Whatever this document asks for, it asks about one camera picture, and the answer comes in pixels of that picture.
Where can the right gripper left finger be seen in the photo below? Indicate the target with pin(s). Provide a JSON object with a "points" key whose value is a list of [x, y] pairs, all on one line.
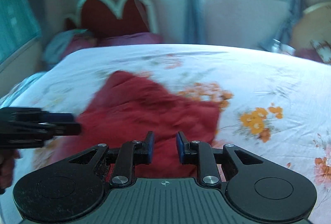
{"points": [[130, 155]]}

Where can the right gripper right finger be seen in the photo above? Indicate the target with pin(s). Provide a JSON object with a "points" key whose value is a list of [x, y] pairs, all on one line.
{"points": [[201, 155]]}

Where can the red puffer jacket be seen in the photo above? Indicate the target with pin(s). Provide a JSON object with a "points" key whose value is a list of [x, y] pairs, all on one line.
{"points": [[127, 107]]}

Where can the left hand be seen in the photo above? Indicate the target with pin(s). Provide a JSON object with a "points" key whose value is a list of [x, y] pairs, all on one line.
{"points": [[8, 159]]}

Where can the side window with blinds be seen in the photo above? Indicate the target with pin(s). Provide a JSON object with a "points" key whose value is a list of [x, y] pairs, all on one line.
{"points": [[18, 26]]}

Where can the white floral bed sheet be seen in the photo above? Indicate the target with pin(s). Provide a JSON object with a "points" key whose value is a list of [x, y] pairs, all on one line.
{"points": [[277, 106]]}

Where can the pink pillow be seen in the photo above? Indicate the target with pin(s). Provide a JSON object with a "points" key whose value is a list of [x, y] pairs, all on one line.
{"points": [[84, 41]]}

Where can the blue-grey curtain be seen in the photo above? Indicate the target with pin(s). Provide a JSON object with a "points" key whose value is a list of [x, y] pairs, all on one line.
{"points": [[194, 23]]}

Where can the red heart-shaped headboard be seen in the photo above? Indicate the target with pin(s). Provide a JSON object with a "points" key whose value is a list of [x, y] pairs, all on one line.
{"points": [[113, 18]]}

